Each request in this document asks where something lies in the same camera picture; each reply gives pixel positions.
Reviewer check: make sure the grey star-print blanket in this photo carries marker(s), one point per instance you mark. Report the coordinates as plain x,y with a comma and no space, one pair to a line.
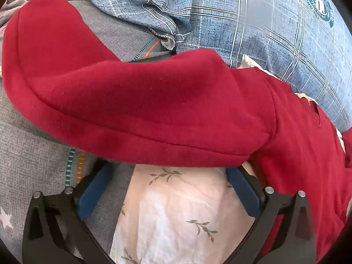
33,148

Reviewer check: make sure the blue plaid blanket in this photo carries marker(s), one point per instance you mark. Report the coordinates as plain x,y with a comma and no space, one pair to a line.
247,19

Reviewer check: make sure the white leaf-print sheet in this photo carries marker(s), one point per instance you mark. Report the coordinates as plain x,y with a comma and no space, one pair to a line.
170,211

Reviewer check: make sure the red knit garment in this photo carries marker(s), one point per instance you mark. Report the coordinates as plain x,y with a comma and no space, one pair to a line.
137,101

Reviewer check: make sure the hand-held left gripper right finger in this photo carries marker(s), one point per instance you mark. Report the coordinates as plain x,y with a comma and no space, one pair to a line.
243,191

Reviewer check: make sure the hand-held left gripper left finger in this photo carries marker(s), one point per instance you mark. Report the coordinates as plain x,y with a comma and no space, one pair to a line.
93,192

